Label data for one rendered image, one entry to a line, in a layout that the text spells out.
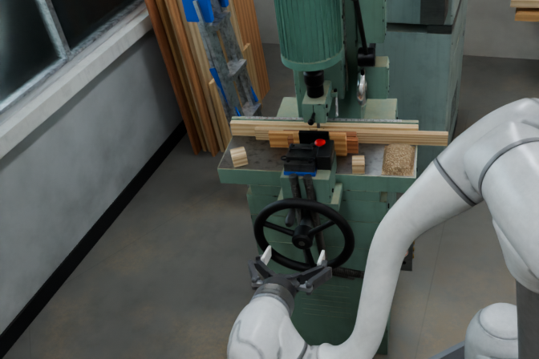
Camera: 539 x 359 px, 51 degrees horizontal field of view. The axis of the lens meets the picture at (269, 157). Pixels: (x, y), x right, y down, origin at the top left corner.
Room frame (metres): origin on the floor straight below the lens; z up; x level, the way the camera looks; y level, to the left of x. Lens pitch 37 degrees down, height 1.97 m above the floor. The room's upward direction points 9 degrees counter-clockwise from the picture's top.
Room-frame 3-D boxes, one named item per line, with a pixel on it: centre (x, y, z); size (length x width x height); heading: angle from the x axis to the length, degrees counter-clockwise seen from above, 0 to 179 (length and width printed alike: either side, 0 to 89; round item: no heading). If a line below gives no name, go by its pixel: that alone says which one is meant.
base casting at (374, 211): (1.56, -0.21, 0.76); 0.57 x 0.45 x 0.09; 161
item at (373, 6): (1.59, -0.38, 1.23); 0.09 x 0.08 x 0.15; 161
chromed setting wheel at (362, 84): (1.52, -0.33, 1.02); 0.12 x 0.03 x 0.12; 161
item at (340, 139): (1.37, -0.16, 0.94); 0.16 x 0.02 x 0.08; 71
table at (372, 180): (1.34, -0.13, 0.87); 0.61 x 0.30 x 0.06; 71
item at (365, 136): (1.41, -0.25, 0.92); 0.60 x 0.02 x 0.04; 71
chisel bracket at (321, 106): (1.46, -0.18, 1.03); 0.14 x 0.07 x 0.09; 161
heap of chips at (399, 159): (1.28, -0.38, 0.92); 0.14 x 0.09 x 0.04; 161
